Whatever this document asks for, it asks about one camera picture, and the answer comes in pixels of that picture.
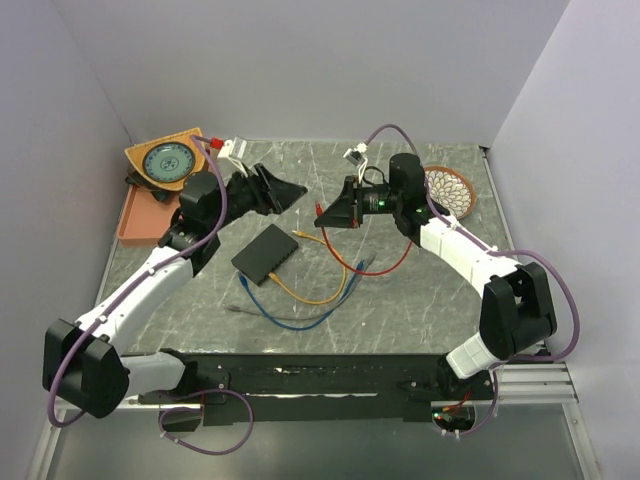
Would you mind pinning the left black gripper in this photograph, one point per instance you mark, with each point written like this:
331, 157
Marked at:
282, 194

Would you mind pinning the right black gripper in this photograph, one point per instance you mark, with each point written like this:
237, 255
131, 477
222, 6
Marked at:
344, 213

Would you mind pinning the black network switch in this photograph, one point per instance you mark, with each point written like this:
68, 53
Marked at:
265, 254

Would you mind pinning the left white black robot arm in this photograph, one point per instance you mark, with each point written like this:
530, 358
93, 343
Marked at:
86, 361

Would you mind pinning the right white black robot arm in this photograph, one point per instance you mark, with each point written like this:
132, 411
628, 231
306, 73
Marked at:
517, 310

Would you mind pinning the floral patterned ceramic plate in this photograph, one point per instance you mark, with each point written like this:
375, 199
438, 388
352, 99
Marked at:
451, 190

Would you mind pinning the blue green ceramic plate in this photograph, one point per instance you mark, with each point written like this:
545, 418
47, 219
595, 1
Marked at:
169, 162

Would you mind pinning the orange woven basket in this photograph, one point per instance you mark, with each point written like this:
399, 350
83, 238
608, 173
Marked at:
136, 153

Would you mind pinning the dark bowl under basket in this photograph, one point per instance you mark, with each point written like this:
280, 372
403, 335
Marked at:
134, 178

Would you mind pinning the pink plastic tray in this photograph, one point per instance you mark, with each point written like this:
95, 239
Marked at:
144, 220

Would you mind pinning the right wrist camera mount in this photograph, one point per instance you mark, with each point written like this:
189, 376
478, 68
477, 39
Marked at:
357, 156

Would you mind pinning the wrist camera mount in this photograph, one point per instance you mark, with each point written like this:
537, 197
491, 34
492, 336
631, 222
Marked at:
357, 156
231, 150

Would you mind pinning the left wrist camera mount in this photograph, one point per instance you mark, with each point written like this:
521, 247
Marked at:
231, 150

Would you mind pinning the aluminium rail frame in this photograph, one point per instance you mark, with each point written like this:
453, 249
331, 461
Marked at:
364, 290

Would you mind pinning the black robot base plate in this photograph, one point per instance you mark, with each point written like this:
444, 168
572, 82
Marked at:
297, 387

